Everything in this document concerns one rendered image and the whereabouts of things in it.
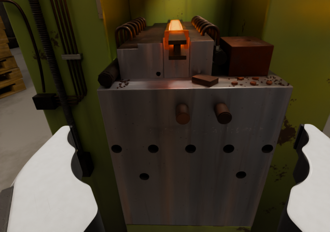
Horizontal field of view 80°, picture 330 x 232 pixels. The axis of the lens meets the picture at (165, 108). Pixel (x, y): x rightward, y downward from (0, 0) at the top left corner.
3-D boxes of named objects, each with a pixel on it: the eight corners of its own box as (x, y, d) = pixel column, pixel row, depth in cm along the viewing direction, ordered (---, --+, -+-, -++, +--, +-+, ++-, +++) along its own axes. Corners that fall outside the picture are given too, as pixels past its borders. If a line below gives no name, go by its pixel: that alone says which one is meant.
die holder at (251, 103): (252, 226, 59) (294, 86, 37) (124, 224, 60) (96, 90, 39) (216, 123, 108) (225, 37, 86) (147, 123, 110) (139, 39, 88)
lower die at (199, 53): (211, 77, 43) (214, 36, 39) (120, 78, 44) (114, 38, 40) (194, 41, 80) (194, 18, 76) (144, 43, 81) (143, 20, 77)
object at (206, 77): (191, 82, 41) (191, 76, 41) (200, 78, 43) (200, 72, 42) (209, 87, 38) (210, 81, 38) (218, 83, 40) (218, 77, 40)
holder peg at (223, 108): (231, 124, 37) (233, 112, 36) (216, 124, 37) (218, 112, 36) (226, 114, 41) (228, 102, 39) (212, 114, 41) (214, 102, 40)
